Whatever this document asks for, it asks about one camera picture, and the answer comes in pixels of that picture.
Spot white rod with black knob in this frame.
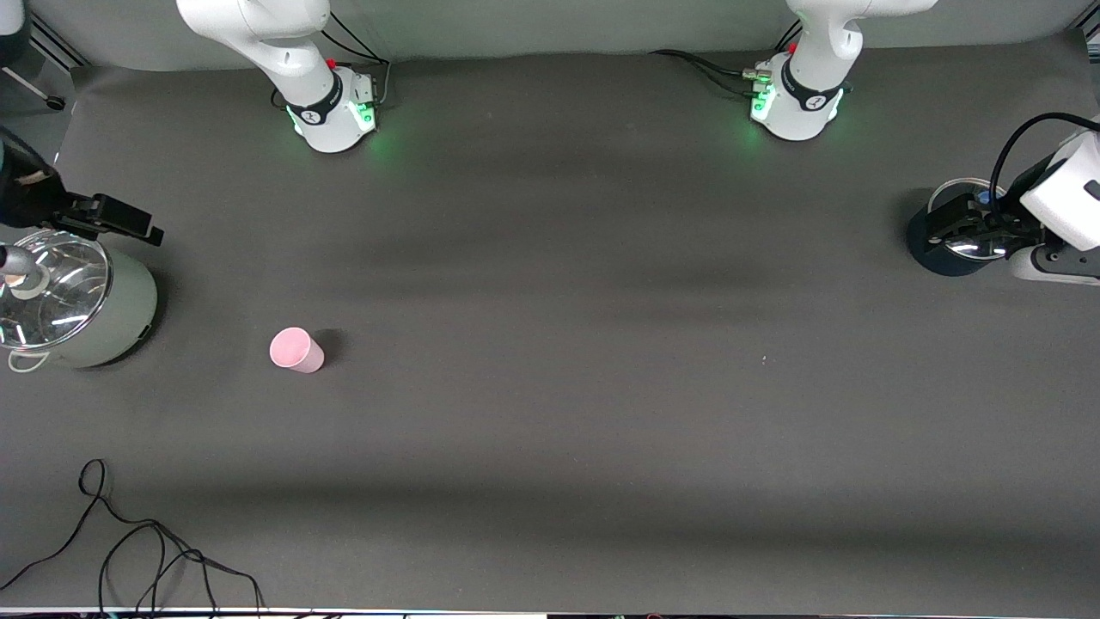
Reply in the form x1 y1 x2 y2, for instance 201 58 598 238
0 67 67 113

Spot black left arm base cable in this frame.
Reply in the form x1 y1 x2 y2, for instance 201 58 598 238
649 49 770 97

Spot black right arm base cable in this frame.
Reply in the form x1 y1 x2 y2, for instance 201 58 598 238
322 10 393 108

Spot aluminium frame rail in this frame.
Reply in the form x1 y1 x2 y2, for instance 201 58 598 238
26 15 89 71

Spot black left arm wrist cable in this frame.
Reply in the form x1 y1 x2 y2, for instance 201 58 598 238
988 112 1100 207

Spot pink plastic cup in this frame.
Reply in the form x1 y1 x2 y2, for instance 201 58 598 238
270 327 326 374

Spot thin black cable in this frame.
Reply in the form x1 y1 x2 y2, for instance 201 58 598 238
0 459 267 616

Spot black arm base cable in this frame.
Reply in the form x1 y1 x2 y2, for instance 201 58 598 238
649 49 770 97
322 10 393 108

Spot shiny pot lid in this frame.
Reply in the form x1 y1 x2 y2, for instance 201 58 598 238
0 232 113 350

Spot dark blue cylindrical container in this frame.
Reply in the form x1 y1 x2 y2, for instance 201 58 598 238
907 178 1015 278

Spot sage green cooking pot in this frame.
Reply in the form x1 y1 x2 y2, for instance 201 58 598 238
0 230 159 372

